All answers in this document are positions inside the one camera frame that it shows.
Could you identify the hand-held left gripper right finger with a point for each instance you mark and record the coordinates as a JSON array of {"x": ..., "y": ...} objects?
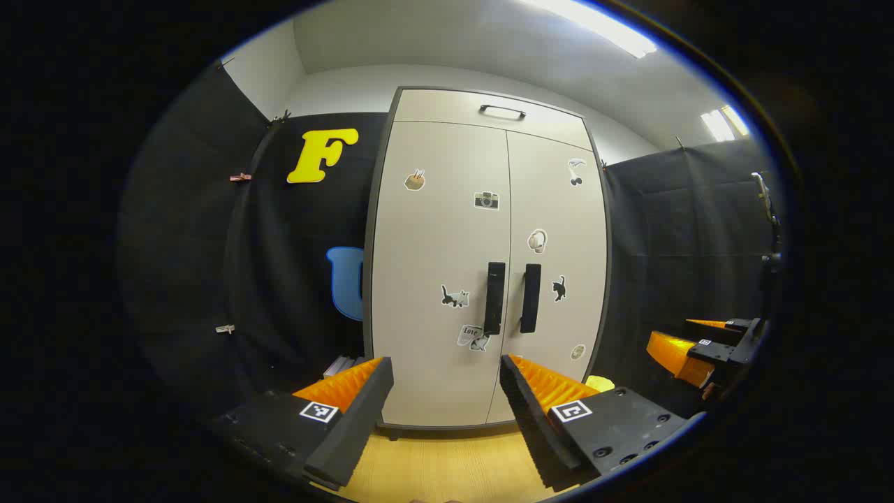
[{"x": 531, "y": 419}]

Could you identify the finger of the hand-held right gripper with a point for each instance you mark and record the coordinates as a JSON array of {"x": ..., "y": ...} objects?
[
  {"x": 674, "y": 356},
  {"x": 740, "y": 325}
]

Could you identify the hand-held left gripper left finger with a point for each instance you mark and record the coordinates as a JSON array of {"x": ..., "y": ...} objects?
[{"x": 356, "y": 426}]

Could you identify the white double-door shoe cabinet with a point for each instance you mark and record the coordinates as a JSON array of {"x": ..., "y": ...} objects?
[{"x": 433, "y": 237}]

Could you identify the white cabinet drawer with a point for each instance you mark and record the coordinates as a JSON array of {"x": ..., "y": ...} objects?
[{"x": 447, "y": 108}]

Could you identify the white book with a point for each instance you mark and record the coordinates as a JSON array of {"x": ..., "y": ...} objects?
[{"x": 339, "y": 366}]

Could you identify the yellow fuzzy ball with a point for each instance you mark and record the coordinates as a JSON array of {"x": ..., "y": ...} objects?
[{"x": 599, "y": 383}]

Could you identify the black backdrop cloth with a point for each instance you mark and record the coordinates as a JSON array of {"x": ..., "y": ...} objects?
[
  {"x": 195, "y": 244},
  {"x": 684, "y": 230}
]

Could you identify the small ceiling light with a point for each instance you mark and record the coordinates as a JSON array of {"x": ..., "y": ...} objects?
[{"x": 723, "y": 124}]

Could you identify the red clip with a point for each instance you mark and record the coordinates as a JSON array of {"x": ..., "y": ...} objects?
[{"x": 239, "y": 177}]

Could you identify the long ceiling light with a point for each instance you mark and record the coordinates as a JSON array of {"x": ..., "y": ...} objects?
[{"x": 601, "y": 26}]

